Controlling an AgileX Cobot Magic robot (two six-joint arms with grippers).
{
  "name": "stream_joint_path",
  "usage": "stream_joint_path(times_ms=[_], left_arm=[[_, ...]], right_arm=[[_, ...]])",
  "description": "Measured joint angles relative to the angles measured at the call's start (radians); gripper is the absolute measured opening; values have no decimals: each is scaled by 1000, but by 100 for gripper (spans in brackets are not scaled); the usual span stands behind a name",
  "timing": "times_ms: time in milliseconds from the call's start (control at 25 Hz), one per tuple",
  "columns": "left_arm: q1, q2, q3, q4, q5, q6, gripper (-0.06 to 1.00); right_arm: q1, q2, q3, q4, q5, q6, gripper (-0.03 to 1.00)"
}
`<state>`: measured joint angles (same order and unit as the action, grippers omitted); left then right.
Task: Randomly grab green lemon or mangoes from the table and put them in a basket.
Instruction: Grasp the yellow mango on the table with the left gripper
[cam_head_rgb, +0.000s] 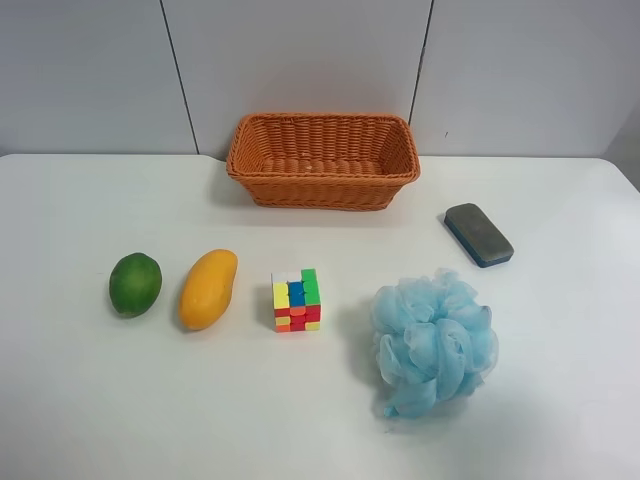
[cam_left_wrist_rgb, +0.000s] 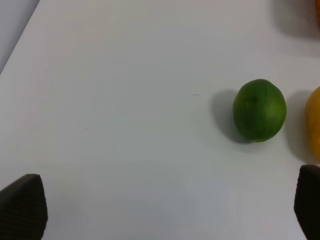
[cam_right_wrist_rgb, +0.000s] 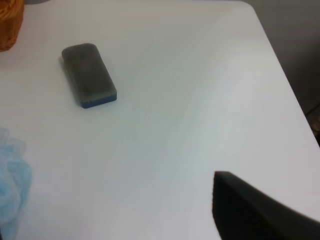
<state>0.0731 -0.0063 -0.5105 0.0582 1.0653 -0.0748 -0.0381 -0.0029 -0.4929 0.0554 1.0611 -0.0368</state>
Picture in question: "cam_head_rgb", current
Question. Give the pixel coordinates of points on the yellow mango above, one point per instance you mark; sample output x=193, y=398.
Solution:
x=207, y=291

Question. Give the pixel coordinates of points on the orange wicker basket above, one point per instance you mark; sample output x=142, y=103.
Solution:
x=335, y=161

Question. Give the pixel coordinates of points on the green lemon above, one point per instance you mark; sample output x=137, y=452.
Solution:
x=134, y=284

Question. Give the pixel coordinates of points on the multicoloured puzzle cube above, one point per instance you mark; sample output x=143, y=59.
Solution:
x=296, y=301

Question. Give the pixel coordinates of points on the blue mesh bath sponge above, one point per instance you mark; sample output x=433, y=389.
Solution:
x=433, y=342

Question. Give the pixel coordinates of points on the grey blue board eraser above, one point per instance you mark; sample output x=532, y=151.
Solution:
x=478, y=235

